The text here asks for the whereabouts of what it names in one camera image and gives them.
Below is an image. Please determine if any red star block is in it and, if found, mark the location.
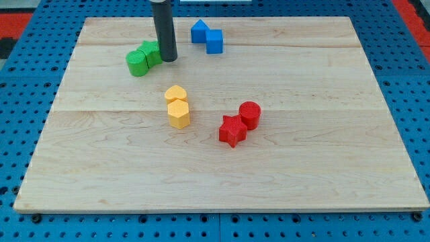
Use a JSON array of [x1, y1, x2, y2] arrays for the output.
[[218, 114, 247, 148]]

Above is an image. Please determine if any yellow heart block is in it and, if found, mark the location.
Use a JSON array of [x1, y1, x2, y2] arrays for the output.
[[164, 85, 188, 104]]

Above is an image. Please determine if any green star block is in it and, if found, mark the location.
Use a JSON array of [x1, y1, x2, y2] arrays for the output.
[[137, 41, 163, 69]]

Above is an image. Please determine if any light wooden board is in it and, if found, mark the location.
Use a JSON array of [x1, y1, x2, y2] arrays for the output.
[[13, 17, 429, 214]]

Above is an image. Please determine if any blue pentagon block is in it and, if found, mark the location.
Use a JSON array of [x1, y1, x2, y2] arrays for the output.
[[191, 19, 210, 44]]

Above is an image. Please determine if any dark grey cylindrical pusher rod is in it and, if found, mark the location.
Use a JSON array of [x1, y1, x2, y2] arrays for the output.
[[150, 0, 177, 62]]

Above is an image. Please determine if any yellow hexagon block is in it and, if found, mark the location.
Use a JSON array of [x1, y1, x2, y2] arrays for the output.
[[167, 99, 190, 129]]

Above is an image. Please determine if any red circle block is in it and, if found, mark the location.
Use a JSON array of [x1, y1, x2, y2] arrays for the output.
[[239, 101, 261, 130]]

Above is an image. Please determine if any green circle block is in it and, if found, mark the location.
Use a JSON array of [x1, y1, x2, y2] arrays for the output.
[[126, 50, 148, 77]]

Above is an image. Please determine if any blue cube block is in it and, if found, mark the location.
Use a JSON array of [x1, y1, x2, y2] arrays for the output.
[[206, 30, 223, 54]]

